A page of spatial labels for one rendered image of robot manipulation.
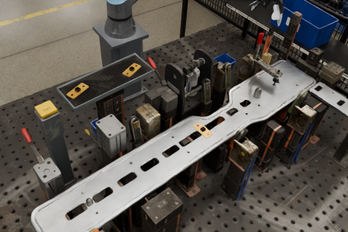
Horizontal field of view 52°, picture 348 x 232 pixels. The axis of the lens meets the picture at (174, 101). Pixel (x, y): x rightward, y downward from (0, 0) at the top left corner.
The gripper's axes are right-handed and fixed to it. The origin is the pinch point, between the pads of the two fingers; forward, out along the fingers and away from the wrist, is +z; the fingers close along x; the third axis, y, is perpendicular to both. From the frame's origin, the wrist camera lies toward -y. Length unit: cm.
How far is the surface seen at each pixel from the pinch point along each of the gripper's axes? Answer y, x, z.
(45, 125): 98, -16, 17
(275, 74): 1.9, 14.0, 22.0
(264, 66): 1.6, 7.3, 21.8
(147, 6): -97, -212, 130
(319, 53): -28.1, 17.4, 21.2
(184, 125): 51, 7, 29
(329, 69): -24.0, 26.7, 23.1
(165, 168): 71, 19, 29
